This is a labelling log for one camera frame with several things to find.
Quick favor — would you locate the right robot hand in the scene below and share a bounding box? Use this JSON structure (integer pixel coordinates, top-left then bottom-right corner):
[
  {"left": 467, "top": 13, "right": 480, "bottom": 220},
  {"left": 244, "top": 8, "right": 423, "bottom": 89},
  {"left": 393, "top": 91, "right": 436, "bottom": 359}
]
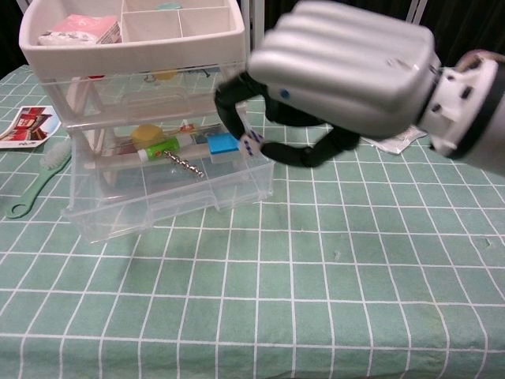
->
[{"left": 215, "top": 0, "right": 441, "bottom": 169}]

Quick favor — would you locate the white die with blue dots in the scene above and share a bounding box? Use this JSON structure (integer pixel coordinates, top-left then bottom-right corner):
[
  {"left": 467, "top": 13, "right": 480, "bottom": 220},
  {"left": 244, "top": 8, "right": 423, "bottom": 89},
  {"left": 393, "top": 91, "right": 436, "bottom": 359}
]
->
[{"left": 239, "top": 132, "right": 264, "bottom": 157}]

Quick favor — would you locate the clear drawer with blue block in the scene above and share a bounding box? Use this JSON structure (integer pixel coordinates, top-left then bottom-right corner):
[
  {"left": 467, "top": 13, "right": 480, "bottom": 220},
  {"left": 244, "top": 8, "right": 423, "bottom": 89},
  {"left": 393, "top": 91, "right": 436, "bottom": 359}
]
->
[{"left": 61, "top": 118, "right": 276, "bottom": 245}]

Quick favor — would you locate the clear drawer with red item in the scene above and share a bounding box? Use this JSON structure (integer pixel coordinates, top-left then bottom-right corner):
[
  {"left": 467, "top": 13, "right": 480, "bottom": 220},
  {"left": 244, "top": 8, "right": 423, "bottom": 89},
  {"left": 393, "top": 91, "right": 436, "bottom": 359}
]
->
[{"left": 39, "top": 65, "right": 241, "bottom": 119}]

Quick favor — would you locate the white plastic drawer cabinet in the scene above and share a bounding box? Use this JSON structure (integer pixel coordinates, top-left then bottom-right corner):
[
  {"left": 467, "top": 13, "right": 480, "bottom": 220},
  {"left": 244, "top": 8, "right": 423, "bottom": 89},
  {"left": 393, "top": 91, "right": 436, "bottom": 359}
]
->
[{"left": 18, "top": 0, "right": 248, "bottom": 194}]

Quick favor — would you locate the white gauze in clear packet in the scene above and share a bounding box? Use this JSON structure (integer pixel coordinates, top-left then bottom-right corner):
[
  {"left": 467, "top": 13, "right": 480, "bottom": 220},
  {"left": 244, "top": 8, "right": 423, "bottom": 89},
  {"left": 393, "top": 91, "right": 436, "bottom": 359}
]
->
[{"left": 361, "top": 126, "right": 429, "bottom": 155}]

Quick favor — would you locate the blue white block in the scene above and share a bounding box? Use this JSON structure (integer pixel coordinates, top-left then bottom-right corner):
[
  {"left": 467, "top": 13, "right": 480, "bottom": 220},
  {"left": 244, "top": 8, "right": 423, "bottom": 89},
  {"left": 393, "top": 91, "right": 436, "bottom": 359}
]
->
[{"left": 207, "top": 133, "right": 241, "bottom": 165}]

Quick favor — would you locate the green white tube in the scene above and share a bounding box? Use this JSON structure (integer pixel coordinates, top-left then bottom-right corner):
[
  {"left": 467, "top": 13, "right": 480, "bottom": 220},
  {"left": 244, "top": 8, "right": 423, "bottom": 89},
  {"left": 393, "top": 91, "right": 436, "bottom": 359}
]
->
[{"left": 137, "top": 137, "right": 181, "bottom": 162}]

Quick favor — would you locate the yellow hexagonal block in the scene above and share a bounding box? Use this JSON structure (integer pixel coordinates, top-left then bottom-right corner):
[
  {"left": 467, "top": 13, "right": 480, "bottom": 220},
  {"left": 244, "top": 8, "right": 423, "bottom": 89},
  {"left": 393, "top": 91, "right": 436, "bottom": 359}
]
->
[{"left": 131, "top": 123, "right": 163, "bottom": 150}]

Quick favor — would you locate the green checked tablecloth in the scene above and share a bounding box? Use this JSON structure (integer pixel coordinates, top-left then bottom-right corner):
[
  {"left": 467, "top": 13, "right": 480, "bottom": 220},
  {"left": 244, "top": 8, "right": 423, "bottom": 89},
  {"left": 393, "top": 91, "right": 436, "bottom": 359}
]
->
[{"left": 0, "top": 62, "right": 505, "bottom": 379}]

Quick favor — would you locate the pink white carton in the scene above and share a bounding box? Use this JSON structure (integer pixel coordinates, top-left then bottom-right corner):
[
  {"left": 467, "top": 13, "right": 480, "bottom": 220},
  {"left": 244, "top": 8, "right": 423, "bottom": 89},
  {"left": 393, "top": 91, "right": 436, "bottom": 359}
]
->
[{"left": 37, "top": 13, "right": 122, "bottom": 46}]

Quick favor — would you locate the photo postcard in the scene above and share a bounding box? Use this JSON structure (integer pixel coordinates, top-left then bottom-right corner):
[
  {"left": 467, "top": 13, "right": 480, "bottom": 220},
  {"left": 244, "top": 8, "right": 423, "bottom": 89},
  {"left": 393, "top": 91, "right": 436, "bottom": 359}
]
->
[{"left": 0, "top": 105, "right": 62, "bottom": 149}]

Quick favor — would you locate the green handled brush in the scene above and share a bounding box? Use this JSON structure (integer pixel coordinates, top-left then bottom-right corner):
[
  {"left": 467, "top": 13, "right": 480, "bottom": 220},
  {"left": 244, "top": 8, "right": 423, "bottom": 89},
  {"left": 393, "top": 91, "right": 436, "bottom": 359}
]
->
[{"left": 6, "top": 141, "right": 73, "bottom": 220}]

